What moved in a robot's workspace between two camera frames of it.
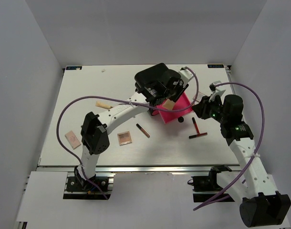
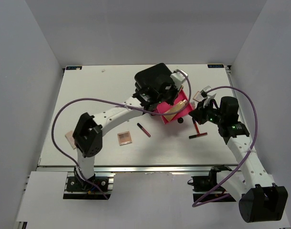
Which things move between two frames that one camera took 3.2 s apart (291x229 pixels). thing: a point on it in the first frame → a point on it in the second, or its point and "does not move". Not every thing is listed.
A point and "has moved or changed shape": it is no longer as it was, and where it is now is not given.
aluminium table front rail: [140, 169] does not move
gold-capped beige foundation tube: [169, 104] → [170, 117]
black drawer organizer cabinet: [152, 110] has moved or changed shape
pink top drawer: [182, 102] does not move
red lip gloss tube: [144, 132] does not move
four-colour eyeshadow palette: [124, 138] does not move
